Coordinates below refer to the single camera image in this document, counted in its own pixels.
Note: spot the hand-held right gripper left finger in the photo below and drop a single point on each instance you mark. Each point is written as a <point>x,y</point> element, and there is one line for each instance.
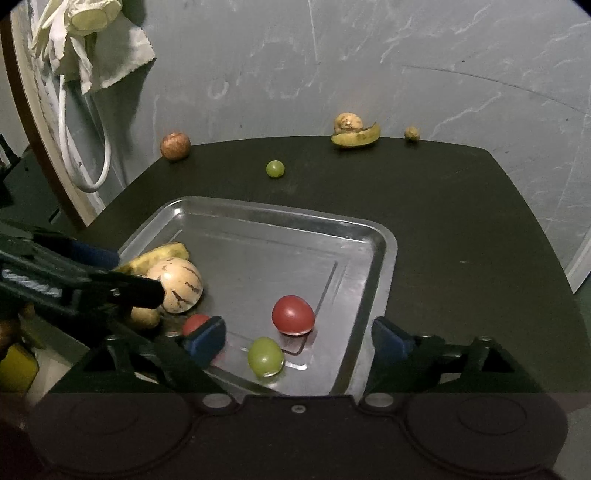
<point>205,342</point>

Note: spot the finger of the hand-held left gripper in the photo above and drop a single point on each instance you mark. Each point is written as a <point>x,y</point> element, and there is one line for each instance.
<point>94,255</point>
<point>138,293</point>

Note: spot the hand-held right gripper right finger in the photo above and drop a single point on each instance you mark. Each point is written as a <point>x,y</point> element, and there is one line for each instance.
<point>390,344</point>

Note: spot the red cherry tomato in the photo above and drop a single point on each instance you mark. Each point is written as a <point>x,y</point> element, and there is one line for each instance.
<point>293,315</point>
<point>194,323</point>

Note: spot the tan longan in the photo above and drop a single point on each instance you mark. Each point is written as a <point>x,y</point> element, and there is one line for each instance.
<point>145,318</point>
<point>412,134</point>

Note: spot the striped pepino melon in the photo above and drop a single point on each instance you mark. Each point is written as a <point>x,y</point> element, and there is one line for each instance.
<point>347,121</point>
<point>180,281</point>

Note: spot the yellow banana with sticker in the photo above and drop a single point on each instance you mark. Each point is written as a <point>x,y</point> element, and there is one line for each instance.
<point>161,255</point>

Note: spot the green grape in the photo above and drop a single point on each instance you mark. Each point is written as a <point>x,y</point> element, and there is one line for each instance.
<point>265,357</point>
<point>275,169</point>

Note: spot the metal tray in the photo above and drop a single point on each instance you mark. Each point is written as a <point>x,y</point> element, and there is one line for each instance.
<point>286,249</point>

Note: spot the spotted banana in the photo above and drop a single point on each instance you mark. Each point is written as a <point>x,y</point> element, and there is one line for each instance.
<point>355,140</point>

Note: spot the yellow sponge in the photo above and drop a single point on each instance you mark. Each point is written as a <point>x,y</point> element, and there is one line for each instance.
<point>16,367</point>

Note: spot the brown round fruit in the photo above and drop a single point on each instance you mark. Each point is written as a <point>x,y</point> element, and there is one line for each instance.
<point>175,146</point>

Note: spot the crumpled white rag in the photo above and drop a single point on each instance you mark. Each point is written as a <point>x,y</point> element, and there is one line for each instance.
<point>60,37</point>

